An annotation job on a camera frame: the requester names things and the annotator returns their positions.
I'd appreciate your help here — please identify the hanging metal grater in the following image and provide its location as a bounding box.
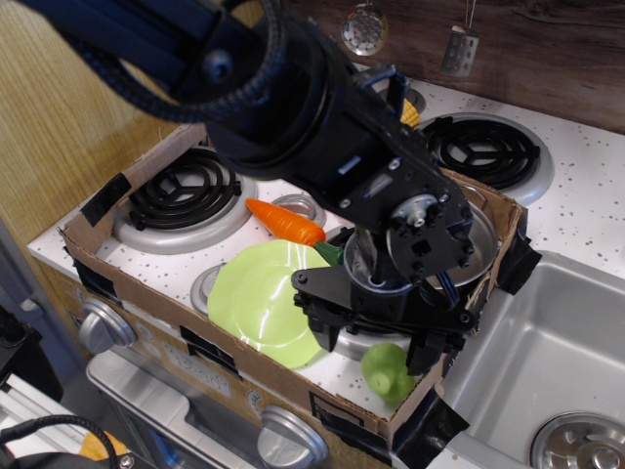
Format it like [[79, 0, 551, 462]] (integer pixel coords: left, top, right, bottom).
[[440, 0, 479, 78]]

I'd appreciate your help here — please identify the light green toy broccoli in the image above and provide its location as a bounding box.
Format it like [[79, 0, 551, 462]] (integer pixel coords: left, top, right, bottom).
[[360, 342, 415, 404]]

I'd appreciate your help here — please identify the small back silver disc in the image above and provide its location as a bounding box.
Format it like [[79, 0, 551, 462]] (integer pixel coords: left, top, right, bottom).
[[376, 80, 427, 113]]

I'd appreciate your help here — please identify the back right stove burner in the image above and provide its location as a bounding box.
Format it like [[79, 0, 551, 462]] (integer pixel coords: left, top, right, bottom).
[[419, 112, 555, 206]]

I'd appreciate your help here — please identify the orange object bottom left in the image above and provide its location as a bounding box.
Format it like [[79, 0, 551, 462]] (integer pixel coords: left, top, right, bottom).
[[78, 432, 128, 461]]

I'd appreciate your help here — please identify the yellow toy corn cob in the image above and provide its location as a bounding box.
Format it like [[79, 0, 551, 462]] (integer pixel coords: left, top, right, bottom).
[[400, 98, 421, 129]]

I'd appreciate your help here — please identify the light green plastic plate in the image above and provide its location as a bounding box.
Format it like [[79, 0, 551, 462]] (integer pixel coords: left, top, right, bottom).
[[207, 240, 327, 369]]

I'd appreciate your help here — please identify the front right stove burner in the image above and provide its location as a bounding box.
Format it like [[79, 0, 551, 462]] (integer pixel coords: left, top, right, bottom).
[[323, 224, 416, 363]]

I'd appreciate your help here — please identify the stainless steel pan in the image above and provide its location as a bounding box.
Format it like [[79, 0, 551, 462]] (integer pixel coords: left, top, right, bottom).
[[449, 185, 499, 287]]

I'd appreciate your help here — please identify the right silver stove knob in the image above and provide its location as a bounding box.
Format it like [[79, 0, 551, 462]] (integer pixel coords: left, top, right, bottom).
[[257, 405, 329, 469]]

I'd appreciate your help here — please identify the black braided cable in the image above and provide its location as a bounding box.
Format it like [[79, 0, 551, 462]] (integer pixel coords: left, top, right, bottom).
[[0, 413, 120, 469]]

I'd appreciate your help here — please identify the brown cardboard fence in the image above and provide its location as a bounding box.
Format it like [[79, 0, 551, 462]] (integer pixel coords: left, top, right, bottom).
[[59, 121, 543, 465]]

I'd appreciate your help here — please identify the front left stove burner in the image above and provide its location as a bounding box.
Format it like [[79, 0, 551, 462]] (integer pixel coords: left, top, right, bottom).
[[113, 147, 258, 255]]

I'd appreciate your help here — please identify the hanging metal strainer ladle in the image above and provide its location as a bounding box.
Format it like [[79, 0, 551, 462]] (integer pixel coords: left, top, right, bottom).
[[341, 1, 389, 57]]

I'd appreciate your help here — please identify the orange toy carrot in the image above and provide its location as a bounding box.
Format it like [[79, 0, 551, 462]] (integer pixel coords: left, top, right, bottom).
[[245, 198, 345, 266]]

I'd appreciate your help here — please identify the small front silver disc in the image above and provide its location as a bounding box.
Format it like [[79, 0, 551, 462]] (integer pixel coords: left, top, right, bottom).
[[189, 263, 226, 315]]

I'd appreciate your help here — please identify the stainless steel sink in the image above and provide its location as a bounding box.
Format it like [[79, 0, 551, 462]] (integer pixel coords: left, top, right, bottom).
[[434, 252, 624, 468]]

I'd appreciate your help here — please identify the metal sink drain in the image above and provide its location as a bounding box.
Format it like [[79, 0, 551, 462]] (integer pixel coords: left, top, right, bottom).
[[529, 412, 624, 468]]

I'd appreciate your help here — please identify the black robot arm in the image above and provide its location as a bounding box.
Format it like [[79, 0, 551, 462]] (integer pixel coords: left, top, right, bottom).
[[30, 1, 474, 375]]

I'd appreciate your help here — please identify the stove burner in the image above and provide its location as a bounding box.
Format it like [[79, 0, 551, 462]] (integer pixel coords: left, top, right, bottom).
[[113, 147, 258, 255], [419, 112, 555, 206], [323, 224, 416, 363]]

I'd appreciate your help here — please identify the silver oven door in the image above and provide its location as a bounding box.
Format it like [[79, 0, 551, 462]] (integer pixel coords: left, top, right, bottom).
[[87, 351, 264, 468]]

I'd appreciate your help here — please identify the left silver stove knob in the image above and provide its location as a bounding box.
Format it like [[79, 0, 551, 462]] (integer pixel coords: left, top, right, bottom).
[[78, 298, 138, 355]]

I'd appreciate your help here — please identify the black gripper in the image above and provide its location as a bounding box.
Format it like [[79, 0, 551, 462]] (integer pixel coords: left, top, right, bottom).
[[290, 234, 479, 376]]

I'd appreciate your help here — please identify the small silver disc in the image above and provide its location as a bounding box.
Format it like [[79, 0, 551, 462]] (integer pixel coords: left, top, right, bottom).
[[189, 263, 226, 315], [376, 80, 427, 113], [271, 193, 326, 228]]

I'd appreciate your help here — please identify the small centre silver disc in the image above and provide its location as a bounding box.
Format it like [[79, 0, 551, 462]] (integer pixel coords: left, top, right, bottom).
[[271, 193, 326, 228]]

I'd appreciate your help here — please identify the silver stove knob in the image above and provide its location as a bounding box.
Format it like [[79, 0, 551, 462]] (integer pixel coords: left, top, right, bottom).
[[257, 405, 329, 469], [78, 298, 138, 355]]

